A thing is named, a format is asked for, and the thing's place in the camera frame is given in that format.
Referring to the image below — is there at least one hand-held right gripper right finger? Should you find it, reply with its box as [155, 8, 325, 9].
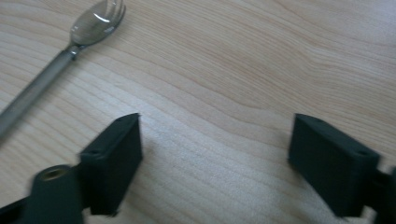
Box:
[288, 113, 381, 218]

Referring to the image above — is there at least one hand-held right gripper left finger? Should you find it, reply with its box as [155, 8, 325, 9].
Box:
[78, 112, 144, 217]

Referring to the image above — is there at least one metal spork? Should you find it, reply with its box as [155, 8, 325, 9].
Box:
[0, 0, 127, 139]

